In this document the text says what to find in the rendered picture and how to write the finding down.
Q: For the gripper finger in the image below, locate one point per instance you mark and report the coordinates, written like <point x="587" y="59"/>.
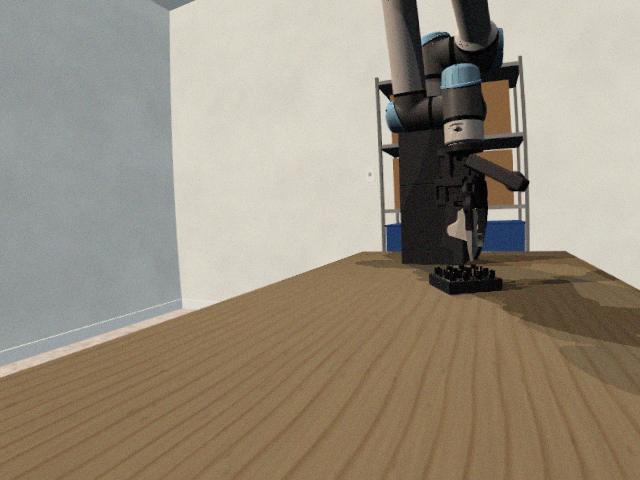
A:
<point x="468" y="223"/>
<point x="481" y="226"/>

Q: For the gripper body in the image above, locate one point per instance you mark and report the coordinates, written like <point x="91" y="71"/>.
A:
<point x="450" y="191"/>

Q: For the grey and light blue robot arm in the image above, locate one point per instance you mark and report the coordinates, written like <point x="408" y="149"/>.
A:
<point x="414" y="109"/>

